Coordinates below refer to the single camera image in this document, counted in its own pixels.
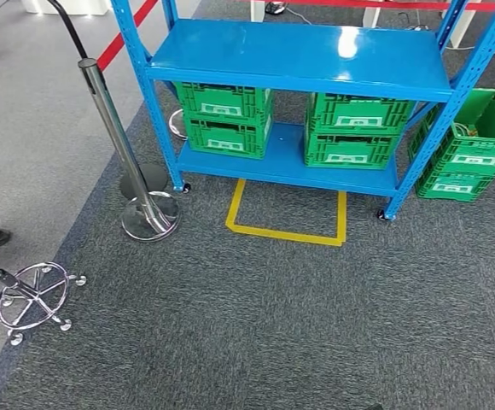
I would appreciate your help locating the blue metal shelf rack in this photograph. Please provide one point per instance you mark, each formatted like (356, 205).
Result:
(294, 51)

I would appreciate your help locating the chrome round stanchion base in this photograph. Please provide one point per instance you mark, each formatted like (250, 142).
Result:
(176, 124)

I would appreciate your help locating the red barrier belt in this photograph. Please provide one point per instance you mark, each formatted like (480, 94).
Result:
(124, 37)

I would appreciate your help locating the white display plinth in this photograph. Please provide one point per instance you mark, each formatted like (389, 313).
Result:
(68, 7)

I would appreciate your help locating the chrome stanchion post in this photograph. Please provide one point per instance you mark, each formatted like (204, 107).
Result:
(151, 218)

